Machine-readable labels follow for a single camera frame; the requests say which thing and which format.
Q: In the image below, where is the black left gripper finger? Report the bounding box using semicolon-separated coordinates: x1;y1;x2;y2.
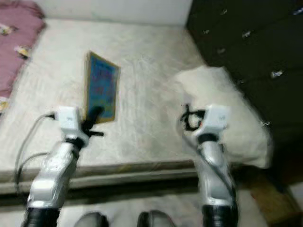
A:
84;105;103;127

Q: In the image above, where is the colourful yellow-edged book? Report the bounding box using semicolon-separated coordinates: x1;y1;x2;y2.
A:
84;51;120;124

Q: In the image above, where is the white pillow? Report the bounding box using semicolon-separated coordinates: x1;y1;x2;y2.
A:
173;65;273;168

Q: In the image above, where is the beige quilted mattress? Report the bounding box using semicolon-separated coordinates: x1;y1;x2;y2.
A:
0;18;261;194

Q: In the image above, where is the robot left leg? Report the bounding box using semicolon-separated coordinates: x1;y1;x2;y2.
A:
73;213;107;227

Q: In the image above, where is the robot leg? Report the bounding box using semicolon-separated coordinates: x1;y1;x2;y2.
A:
137;211;176;227
73;213;107;227

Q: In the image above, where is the black drawer cabinet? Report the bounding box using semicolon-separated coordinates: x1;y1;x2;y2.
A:
186;0;303;147

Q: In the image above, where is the robot right leg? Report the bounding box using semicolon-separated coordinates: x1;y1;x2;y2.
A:
137;211;176;227

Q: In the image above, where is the pink cartoon print quilt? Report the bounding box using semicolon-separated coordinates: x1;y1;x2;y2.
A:
0;0;45;114

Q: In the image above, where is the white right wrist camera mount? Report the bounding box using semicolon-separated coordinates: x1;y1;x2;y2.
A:
199;105;230;140

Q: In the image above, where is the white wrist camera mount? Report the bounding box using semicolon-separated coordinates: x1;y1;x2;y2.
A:
199;105;230;140
55;106;89;142

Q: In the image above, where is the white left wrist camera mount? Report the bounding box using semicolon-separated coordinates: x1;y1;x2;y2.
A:
55;106;89;142

